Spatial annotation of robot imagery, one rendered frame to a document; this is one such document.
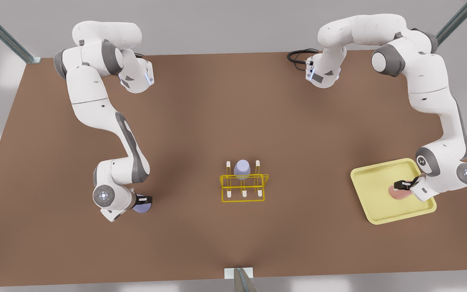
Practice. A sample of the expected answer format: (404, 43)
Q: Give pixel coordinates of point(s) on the silver frame post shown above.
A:
(2, 34)
(242, 280)
(458, 20)

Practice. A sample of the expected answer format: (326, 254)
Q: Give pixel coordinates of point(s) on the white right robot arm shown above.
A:
(87, 87)

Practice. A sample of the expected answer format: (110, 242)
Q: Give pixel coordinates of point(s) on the lavender cup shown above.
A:
(142, 207)
(242, 169)

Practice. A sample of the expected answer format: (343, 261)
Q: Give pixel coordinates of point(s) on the pale yellow tray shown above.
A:
(383, 194)

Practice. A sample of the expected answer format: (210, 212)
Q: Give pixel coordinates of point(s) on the pink cup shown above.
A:
(399, 193)

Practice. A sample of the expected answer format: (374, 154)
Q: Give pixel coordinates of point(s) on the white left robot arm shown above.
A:
(428, 81)

